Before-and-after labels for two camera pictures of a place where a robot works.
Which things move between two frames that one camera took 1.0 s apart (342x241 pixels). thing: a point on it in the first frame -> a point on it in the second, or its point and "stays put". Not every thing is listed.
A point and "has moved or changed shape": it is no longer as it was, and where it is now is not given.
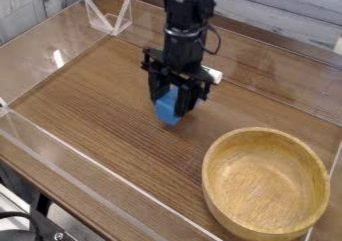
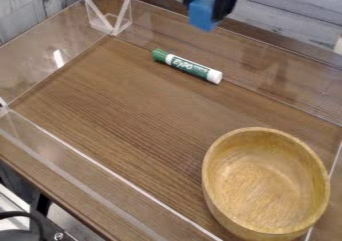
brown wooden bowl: x=266 y=183 stays put
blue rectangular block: x=166 y=106 has moved or changed shape
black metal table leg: x=43 y=204 stays put
